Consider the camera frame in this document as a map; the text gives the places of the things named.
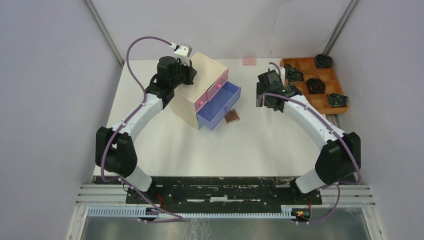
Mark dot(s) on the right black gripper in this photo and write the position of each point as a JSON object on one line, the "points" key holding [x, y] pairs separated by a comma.
{"points": [[260, 92]]}

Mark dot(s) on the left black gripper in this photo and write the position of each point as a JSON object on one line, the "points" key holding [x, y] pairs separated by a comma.
{"points": [[191, 73]]}

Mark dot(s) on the cream drawer organizer cabinet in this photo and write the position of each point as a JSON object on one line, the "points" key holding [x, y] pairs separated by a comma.
{"points": [[208, 71]]}

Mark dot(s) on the pink drawer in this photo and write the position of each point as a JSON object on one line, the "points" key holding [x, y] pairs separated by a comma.
{"points": [[200, 102], [217, 85]]}

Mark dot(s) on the brown square blush compact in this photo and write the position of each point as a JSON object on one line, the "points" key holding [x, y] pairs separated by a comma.
{"points": [[231, 116]]}

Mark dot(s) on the purple wide drawer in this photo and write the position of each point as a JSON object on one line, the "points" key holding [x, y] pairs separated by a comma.
{"points": [[215, 110]]}

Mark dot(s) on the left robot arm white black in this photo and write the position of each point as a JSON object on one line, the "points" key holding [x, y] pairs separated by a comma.
{"points": [[114, 147]]}

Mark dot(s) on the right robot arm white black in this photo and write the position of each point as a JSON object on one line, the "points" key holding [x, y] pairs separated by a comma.
{"points": [[340, 152]]}

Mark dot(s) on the dark rolled cloth left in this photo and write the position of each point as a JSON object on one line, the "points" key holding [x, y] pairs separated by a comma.
{"points": [[292, 74]]}

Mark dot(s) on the dark rolled cloth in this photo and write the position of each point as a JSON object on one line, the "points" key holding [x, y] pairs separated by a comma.
{"points": [[292, 74], [337, 100], [323, 61], [315, 86]]}

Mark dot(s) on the dark rolled cloth middle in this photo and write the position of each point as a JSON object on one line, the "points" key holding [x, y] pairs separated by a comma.
{"points": [[315, 86]]}

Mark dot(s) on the orange wooden compartment tray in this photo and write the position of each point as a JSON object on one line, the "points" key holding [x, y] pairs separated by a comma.
{"points": [[320, 102]]}

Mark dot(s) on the dark rolled cloth back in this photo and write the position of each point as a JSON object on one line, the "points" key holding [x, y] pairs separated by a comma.
{"points": [[323, 61]]}

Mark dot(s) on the dark rolled cloth front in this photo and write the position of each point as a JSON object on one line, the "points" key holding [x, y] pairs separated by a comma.
{"points": [[337, 100]]}

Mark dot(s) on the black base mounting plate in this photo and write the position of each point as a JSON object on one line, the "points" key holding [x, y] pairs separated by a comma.
{"points": [[167, 194]]}

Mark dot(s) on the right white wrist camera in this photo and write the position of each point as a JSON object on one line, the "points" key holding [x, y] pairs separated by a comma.
{"points": [[280, 70]]}

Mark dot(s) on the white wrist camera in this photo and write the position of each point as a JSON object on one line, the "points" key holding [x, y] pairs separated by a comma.
{"points": [[280, 70], [182, 52]]}

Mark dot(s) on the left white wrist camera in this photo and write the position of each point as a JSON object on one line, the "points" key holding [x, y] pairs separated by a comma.
{"points": [[182, 52]]}

